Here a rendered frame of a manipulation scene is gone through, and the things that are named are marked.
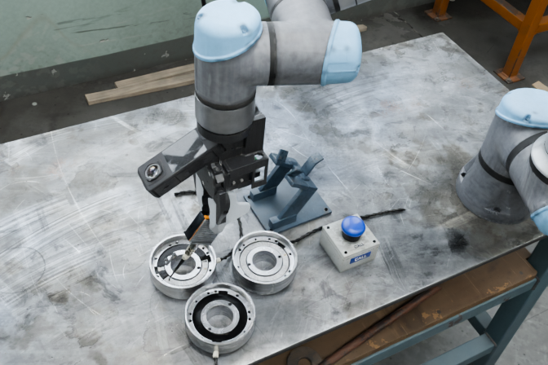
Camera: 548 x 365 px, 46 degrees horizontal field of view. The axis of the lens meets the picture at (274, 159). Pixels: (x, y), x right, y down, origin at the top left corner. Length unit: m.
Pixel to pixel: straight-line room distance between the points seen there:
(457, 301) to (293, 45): 0.83
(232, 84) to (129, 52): 1.98
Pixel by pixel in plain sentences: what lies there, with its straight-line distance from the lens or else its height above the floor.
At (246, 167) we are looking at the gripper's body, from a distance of 0.85.
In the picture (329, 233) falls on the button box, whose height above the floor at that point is 0.84.
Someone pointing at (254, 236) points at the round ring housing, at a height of 0.83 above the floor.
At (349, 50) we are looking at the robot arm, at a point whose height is 1.25.
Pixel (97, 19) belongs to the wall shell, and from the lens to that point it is 2.59.
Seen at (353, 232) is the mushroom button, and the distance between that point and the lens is 1.05.
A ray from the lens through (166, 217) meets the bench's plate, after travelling 1.14.
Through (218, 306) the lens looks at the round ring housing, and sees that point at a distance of 1.00.
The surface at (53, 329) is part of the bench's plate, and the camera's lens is 1.04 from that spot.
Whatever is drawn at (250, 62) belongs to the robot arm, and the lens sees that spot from 0.73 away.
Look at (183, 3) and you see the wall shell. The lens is 2.67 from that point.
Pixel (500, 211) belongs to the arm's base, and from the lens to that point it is 1.24.
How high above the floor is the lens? 1.68
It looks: 45 degrees down
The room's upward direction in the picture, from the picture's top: 6 degrees clockwise
